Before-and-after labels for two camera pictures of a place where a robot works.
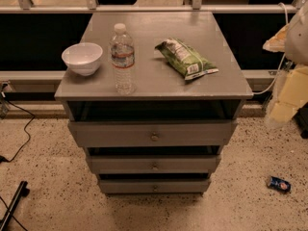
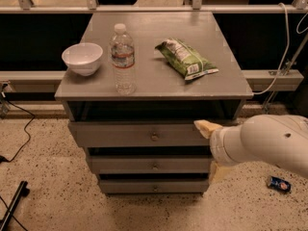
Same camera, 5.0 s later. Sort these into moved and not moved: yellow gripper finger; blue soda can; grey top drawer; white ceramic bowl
Moved: yellow gripper finger
Not moved: white ceramic bowl; blue soda can; grey top drawer
